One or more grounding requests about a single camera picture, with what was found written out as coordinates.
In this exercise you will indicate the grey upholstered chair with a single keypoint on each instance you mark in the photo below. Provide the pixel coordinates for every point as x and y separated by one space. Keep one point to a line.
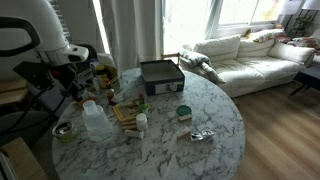
20 126

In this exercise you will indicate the white curtain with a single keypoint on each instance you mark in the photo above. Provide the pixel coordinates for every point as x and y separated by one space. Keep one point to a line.
133 33

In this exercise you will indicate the green potted plant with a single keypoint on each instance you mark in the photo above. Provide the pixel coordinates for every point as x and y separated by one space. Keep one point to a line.
301 21

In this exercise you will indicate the white sofa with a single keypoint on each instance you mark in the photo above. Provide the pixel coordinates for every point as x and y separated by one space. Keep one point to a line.
253 66

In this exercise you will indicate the dark jar yellow lid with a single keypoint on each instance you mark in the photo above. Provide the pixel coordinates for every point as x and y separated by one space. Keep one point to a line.
101 75

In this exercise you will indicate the large clear plastic container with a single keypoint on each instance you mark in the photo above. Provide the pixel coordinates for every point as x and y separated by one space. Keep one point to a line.
96 126

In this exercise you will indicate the wooden desk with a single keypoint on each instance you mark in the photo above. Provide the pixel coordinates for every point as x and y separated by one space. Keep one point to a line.
10 91

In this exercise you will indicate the small white shaker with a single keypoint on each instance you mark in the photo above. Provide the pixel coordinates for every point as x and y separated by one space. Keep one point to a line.
96 84

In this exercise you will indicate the brown wooden chair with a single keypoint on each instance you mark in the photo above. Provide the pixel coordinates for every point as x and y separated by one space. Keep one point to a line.
170 56

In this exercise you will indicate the glass jar dark contents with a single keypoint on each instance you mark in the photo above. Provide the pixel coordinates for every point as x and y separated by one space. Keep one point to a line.
88 82

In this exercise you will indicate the patterned cushion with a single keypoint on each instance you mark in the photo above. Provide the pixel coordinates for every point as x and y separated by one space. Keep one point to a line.
266 35

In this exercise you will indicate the light wooden cabinet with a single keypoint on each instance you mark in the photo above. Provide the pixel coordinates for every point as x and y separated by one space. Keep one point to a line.
23 160

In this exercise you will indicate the grey folded blanket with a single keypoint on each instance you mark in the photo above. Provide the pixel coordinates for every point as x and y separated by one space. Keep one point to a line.
200 63

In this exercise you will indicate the white pill bottle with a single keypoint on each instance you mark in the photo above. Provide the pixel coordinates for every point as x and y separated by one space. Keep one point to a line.
141 121

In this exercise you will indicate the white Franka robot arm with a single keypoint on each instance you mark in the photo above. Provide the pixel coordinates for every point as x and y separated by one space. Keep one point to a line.
33 26

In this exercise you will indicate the black office chair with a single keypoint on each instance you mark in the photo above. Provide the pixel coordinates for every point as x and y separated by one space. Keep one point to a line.
90 53

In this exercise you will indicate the small clear plastic cup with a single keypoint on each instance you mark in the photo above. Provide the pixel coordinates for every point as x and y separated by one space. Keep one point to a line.
90 106

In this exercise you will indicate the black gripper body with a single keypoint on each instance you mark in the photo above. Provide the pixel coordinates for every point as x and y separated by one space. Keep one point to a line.
68 78

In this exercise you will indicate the dark blue shallow box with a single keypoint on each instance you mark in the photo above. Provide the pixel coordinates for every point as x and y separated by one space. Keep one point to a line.
161 71

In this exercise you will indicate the white napkin pack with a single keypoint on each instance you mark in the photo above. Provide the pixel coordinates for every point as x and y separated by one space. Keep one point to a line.
106 60

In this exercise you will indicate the white window blinds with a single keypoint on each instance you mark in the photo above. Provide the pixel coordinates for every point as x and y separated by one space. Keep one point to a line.
61 20

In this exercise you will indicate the brown snack packet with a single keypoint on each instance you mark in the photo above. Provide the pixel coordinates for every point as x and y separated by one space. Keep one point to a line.
87 99

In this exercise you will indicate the small green rimmed bowl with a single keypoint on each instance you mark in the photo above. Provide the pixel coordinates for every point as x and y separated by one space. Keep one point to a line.
64 131

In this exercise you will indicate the white bottle blue lid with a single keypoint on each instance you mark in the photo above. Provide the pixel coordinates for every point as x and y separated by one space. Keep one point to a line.
94 63

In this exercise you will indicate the white flat device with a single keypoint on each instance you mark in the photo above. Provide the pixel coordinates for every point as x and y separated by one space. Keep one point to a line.
5 170

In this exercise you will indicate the yellow toy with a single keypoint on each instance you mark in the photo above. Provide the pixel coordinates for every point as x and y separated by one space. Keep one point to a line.
247 33

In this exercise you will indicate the wooden tray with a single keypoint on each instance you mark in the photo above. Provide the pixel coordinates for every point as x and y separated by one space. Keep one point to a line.
125 111

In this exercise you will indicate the floral cushion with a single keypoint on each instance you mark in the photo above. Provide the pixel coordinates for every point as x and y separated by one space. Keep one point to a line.
301 41

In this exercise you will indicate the white tube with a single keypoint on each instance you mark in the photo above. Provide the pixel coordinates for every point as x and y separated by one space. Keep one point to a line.
133 133

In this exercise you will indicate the small wooden block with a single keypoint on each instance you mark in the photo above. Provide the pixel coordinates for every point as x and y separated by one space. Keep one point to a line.
185 117
183 132

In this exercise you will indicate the black coffee table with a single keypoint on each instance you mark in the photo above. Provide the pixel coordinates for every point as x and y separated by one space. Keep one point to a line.
308 78

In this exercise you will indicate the yellow green packet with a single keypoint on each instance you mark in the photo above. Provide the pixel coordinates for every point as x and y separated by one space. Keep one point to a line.
112 75

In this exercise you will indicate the green bottle red cap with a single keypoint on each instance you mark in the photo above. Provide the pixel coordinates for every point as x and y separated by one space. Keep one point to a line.
142 105

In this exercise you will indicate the long wooden block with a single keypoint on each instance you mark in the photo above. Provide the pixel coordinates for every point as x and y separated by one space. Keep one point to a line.
128 122
129 127

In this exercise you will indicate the crumpled foil wrapper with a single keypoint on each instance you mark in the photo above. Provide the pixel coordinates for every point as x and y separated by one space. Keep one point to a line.
201 135

